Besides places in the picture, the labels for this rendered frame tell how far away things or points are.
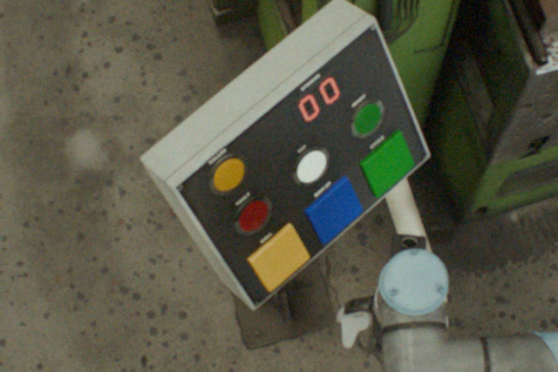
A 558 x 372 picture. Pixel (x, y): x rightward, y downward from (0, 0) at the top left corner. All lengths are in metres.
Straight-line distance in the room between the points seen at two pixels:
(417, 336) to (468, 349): 0.06
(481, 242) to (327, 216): 1.10
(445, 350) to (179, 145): 0.42
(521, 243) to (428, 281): 1.39
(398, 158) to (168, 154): 0.35
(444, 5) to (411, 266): 0.76
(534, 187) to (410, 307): 1.30
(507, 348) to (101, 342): 1.45
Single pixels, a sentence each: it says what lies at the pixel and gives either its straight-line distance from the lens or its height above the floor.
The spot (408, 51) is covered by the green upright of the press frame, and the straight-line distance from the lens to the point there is 2.08.
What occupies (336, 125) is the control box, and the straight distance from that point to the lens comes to 1.51.
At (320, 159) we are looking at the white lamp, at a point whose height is 1.09.
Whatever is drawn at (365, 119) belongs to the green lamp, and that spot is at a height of 1.09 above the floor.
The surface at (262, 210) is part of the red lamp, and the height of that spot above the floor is 1.09.
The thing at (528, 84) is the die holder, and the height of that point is 0.87.
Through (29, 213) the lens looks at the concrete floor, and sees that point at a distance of 2.70.
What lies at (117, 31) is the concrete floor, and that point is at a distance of 2.82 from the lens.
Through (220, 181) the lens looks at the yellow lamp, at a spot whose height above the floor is 1.17.
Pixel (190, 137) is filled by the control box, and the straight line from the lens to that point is 1.44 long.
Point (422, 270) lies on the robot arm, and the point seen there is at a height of 1.29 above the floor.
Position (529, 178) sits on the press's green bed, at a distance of 2.54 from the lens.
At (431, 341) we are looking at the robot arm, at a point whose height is 1.27.
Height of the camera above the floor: 2.53
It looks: 71 degrees down
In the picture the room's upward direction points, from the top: 3 degrees counter-clockwise
